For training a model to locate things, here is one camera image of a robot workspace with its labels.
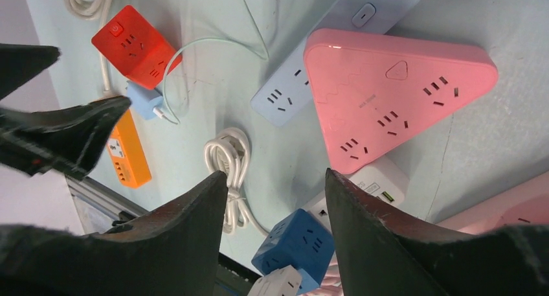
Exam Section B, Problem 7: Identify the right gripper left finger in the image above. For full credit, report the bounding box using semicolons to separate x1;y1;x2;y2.
1;171;228;295

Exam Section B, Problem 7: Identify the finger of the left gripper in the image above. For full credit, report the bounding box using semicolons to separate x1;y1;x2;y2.
1;96;131;181
1;43;60;99

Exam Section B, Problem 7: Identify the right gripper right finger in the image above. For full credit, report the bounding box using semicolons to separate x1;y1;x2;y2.
325;169;548;295

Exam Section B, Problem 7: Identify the orange power strip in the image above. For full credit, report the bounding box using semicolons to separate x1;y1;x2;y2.
106;110;151;188

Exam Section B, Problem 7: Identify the dark blue cube socket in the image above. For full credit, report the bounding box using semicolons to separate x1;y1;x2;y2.
251;209;335;295

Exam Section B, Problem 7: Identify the small light blue charger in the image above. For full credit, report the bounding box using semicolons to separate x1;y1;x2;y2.
126;81;177;124

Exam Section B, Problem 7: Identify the white plug adapter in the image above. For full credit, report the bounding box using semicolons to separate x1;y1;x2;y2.
247;265;302;296

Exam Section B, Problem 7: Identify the red cube socket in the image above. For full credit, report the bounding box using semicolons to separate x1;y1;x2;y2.
91;5;175;90

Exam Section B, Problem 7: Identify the pink triangular power strip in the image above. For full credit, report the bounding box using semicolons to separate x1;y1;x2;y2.
314;34;499;174

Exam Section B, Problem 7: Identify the white power strip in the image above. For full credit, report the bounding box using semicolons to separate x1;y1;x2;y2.
302;155;409;231

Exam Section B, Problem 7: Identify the light blue table mat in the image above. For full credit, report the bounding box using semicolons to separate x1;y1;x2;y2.
21;0;549;278

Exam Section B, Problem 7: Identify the light blue power strip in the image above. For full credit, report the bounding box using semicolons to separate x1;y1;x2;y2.
251;0;420;127

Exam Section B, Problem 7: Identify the pink coiled cable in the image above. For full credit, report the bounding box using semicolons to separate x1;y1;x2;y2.
311;259;344;296

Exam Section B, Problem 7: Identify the white orange strip cable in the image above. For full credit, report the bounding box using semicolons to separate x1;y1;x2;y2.
64;0;118;98

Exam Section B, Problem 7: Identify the white coiled cable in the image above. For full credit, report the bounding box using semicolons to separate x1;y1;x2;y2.
203;127;269;237

